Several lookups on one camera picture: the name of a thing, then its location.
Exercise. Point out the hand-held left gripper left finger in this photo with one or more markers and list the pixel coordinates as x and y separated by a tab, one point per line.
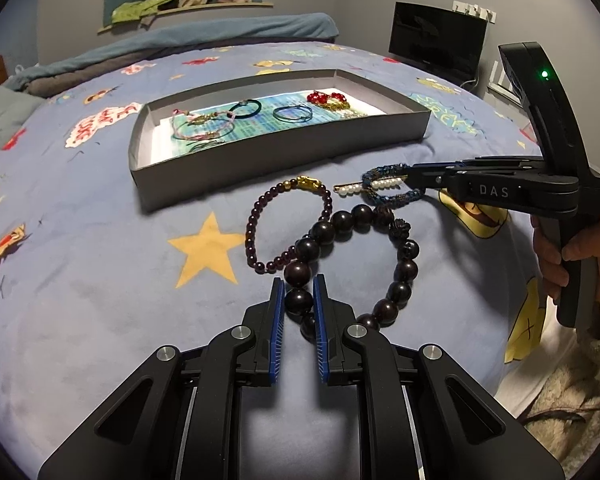
278	330

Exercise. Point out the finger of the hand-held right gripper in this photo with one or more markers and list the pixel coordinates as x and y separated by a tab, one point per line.
432	179
450	162

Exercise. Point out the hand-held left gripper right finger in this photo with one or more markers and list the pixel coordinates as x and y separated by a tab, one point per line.
321	330

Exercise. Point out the red bead gold ornament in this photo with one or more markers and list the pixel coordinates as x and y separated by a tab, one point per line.
325	97

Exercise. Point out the shallow grey cardboard box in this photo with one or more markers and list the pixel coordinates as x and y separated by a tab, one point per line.
280	165

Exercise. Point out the thin silver hoop rings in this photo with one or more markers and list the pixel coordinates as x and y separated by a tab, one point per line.
276	112

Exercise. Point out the black monitor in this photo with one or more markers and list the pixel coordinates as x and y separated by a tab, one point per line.
435	40

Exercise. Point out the blue green printed paper sheet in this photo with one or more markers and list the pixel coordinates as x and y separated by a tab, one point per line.
260	132

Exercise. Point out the cartoon printed blue bed sheet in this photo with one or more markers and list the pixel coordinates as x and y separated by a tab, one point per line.
105	260

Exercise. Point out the beige fleece robe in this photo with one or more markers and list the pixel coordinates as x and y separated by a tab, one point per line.
565	400

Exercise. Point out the blue blanket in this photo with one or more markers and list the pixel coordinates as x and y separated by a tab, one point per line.
205	35

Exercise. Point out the grey blanket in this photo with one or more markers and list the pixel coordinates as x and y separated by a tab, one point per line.
47	84

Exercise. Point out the green cloth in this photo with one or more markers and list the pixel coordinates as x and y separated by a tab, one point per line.
140	7

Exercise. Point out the grey blue pillow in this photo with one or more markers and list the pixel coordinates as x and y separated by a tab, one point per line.
5	120

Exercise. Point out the white wall hooks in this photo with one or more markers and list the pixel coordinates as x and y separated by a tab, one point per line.
472	10

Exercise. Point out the wooden wall shelf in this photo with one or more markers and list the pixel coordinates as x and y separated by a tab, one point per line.
205	7

